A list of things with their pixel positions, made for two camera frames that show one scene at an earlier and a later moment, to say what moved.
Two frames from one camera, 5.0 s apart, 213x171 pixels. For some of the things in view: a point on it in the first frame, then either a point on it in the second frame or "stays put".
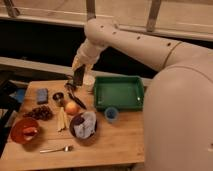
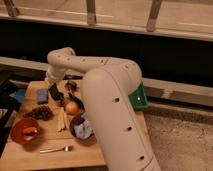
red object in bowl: (30, 131) stays put
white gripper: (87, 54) to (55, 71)
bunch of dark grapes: (41, 113) stays put
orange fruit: (72, 108) stays put
